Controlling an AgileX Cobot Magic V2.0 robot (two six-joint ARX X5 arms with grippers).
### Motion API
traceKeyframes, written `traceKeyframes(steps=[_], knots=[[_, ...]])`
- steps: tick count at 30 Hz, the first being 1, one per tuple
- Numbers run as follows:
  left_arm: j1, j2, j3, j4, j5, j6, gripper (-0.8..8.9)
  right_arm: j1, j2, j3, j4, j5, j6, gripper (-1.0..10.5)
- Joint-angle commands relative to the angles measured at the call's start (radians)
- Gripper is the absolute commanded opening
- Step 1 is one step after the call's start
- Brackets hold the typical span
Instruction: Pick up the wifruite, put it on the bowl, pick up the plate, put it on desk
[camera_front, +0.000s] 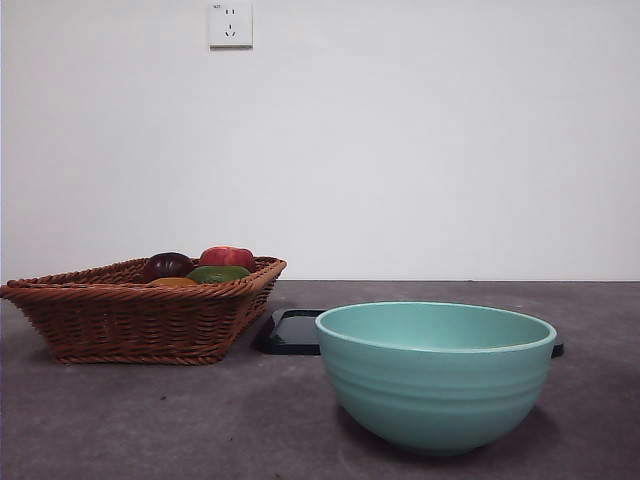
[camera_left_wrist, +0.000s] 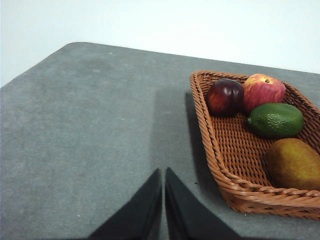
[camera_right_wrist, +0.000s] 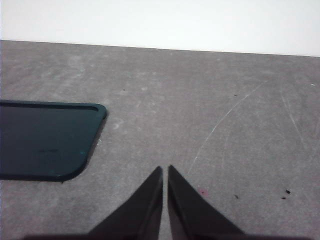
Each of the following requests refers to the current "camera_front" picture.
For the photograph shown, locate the dark purple toy fruit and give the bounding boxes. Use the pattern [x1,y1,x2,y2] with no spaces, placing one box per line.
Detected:
[143,251,195,280]

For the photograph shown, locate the black rectangular tray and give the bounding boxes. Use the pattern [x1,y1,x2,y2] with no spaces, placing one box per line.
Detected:
[254,308,565,358]

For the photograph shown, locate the yellow orange toy fruit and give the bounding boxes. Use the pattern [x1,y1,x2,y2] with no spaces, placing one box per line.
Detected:
[147,276,199,289]

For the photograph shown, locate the white wall socket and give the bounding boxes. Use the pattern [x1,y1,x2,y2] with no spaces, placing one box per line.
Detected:
[208,1,254,51]

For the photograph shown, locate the green toy fruit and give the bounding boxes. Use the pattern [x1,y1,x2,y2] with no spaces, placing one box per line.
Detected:
[184,264,251,285]

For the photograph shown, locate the brown wicker basket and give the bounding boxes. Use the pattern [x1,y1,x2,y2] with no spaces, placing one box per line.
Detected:
[0,256,288,366]

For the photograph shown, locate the teal ribbed bowl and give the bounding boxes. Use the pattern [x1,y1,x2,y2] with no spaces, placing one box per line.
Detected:
[314,301,558,458]

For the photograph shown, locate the red toy fruit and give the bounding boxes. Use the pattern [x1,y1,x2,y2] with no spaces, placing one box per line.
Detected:
[199,245,257,274]

